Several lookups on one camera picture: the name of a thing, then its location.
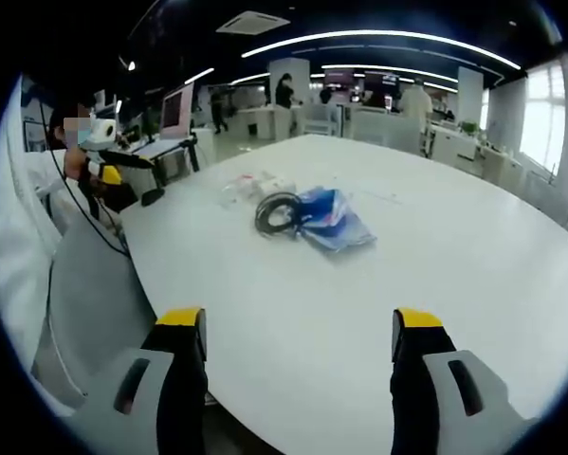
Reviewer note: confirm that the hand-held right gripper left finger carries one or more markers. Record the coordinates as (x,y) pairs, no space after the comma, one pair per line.
(179,379)

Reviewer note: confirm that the bright window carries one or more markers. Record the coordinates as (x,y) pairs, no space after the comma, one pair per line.
(546,118)

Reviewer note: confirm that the white desk with black legs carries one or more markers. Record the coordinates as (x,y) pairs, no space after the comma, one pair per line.
(170,151)

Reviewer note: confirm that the computer monitor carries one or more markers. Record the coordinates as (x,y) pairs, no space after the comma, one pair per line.
(177,114)

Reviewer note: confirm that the person's head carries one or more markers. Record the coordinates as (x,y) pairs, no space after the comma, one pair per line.
(57,124)

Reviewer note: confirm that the white cabinet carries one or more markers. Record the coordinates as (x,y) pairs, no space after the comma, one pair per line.
(454,144)

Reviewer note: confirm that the short ceiling light strip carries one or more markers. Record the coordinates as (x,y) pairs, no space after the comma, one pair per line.
(199,77)
(388,70)

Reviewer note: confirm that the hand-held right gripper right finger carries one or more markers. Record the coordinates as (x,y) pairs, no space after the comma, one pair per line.
(416,379)

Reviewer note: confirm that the clear plastic packet item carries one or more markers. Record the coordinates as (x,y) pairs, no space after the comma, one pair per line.
(236,192)

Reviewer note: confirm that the person's white coat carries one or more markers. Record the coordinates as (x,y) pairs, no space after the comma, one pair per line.
(13,237)

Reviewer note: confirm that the small black device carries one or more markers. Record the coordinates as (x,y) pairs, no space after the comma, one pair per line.
(153,196)

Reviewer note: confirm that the person's left hand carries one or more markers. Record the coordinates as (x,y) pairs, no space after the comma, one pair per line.
(75,166)

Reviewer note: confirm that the green potted plant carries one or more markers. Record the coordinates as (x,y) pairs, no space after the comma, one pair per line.
(470,127)

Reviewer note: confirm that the long ceiling light strip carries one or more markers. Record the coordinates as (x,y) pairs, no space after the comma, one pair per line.
(383,34)

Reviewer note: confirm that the white partition counter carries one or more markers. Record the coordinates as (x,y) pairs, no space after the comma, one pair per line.
(383,128)

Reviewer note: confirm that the white round table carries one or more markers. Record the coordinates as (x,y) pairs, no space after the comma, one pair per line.
(312,284)

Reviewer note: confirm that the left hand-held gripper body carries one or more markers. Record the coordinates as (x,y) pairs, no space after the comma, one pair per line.
(101,135)

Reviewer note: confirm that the blue plastic bag item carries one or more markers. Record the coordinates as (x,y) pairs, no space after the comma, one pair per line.
(333,220)

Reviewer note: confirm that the ceiling air vent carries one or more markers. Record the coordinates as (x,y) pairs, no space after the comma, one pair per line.
(252,22)

